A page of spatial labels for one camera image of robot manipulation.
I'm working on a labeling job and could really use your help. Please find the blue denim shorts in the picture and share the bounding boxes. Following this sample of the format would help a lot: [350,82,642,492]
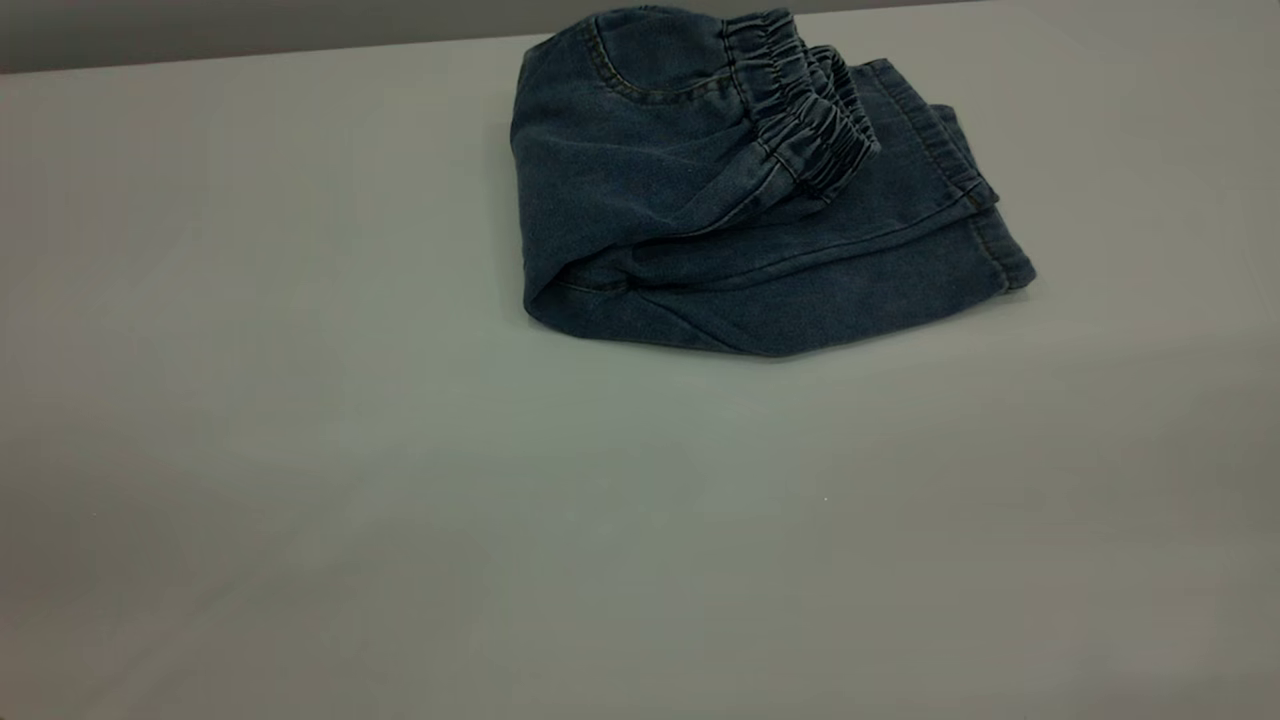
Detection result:
[510,5,1037,358]

